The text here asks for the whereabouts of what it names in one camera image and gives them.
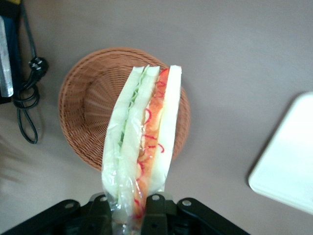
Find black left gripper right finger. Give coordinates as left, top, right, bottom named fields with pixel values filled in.
left=141, top=192, right=177, bottom=235

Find dark equipment with metal edge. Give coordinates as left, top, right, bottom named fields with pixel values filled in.
left=0, top=0, right=23, bottom=105

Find triangle sandwich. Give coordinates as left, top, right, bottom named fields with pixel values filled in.
left=100, top=64, right=183, bottom=235

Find beige plastic tray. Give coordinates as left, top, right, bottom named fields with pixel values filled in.
left=247, top=91, right=313, bottom=216

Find round brown wicker basket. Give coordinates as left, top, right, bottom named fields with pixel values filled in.
left=57, top=47, right=192, bottom=172

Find black cable with plug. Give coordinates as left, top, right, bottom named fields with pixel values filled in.
left=12, top=0, right=50, bottom=145

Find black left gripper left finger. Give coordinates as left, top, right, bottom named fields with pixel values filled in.
left=87, top=192, right=113, bottom=235

